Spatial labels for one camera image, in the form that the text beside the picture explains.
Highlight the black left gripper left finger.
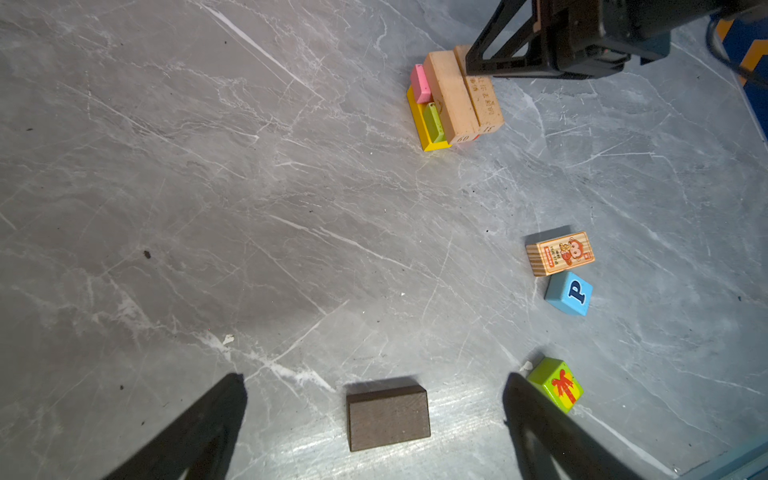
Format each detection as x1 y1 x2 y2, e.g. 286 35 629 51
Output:
107 373 247 479

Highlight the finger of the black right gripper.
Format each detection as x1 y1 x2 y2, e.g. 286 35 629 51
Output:
465 0 543 77

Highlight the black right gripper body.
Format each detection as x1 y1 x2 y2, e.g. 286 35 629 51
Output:
536 1 767 80

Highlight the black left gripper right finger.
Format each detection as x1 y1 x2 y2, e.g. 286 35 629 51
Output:
503 372 640 479

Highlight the engraved long wood block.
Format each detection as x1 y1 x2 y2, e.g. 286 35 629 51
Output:
453 45 505 135

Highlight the plain long wood block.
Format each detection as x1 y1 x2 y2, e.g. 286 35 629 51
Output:
423 51 479 145

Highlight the pink wood block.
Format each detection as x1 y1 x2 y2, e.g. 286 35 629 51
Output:
410 64 432 104

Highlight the lime green long block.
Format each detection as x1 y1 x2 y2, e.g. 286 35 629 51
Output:
422 102 446 143

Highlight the yellow wood block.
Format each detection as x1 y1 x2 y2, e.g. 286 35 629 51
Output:
407 87 452 152

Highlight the blue letter P cube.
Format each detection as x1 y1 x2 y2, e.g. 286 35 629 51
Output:
545 271 594 316

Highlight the dark brown wood block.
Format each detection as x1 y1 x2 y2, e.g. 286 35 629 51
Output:
346 385 431 452

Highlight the monkey picture wood block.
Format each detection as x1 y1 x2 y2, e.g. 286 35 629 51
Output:
526 232 596 277

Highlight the green cube red figure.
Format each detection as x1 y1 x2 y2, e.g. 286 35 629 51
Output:
527 357 584 413

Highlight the aluminium front rail frame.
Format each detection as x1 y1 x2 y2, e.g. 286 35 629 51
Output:
679 434 768 480

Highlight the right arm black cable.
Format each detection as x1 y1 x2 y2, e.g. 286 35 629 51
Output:
705 14 768 91

